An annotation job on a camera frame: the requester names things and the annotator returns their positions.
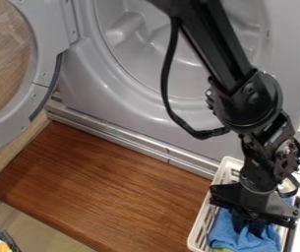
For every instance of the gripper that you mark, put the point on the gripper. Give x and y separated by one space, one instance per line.
257 201

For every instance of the blue cloth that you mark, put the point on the blue cloth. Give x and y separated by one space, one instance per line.
226 234

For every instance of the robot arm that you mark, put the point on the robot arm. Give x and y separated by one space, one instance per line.
244 95

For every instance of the white basket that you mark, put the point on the white basket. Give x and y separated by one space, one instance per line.
202 226

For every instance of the grey washing machine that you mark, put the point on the grey washing machine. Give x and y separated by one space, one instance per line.
112 98

